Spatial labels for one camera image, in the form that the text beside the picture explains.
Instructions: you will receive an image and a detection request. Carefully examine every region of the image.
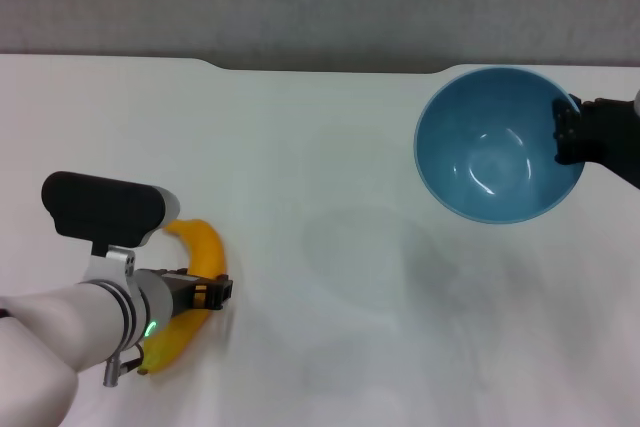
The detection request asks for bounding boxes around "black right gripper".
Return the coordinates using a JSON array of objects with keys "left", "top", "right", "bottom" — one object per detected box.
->
[{"left": 551, "top": 94, "right": 640, "bottom": 183}]

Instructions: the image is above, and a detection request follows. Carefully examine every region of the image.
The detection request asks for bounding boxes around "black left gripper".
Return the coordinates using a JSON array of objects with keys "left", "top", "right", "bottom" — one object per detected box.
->
[{"left": 167, "top": 274, "right": 235, "bottom": 318}]

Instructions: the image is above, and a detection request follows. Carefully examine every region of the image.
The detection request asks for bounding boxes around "yellow banana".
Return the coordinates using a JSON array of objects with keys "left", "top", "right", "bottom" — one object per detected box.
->
[{"left": 137, "top": 218, "right": 226, "bottom": 376}]

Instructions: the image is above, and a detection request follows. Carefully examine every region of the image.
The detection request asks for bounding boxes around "blue plastic bowl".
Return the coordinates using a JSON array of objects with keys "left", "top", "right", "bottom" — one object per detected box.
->
[{"left": 413, "top": 65, "right": 585, "bottom": 226}]

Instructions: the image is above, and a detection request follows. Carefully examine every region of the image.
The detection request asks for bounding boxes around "left arm cable connector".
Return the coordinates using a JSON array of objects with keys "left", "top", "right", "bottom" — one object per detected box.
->
[{"left": 102, "top": 346, "right": 147, "bottom": 388}]

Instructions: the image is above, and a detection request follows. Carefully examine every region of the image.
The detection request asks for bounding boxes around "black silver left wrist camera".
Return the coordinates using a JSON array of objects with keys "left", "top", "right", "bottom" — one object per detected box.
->
[{"left": 41, "top": 171, "right": 181, "bottom": 283}]

